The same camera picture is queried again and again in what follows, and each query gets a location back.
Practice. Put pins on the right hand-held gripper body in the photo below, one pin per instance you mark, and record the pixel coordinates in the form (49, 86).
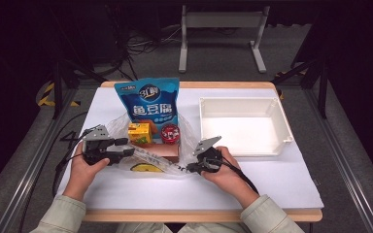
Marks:
(209, 158)

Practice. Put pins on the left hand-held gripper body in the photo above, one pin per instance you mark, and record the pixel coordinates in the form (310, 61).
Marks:
(98, 150)

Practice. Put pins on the yellow drink carton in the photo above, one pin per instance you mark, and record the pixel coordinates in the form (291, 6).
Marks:
(139, 133)

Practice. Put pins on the white smiley plastic bag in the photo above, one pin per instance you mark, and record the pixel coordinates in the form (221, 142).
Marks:
(187, 142)

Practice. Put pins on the white plastic tray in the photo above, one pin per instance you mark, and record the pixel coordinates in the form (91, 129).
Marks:
(239, 132)

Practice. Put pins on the red lidded candy can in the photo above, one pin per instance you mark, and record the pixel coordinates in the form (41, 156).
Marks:
(170, 133)

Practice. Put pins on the blue snack packet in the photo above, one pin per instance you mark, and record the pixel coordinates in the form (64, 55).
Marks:
(149, 100)

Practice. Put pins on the person's right hand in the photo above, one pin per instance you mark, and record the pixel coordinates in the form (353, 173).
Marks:
(230, 178)

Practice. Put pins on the person's left hand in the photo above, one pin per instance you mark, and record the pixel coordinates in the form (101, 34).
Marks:
(82, 176)

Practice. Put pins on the black stand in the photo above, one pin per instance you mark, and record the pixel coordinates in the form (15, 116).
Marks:
(322, 97)
(57, 90)

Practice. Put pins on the yellow black striped tape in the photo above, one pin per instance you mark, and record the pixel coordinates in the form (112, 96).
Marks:
(45, 97)

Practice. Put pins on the person's legs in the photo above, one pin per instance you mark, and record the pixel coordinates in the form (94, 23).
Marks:
(142, 228)

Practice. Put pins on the white metal stand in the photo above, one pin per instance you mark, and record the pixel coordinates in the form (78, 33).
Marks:
(221, 19)

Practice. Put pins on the aluminium rail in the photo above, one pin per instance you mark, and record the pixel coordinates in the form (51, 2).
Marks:
(30, 174)
(361, 197)

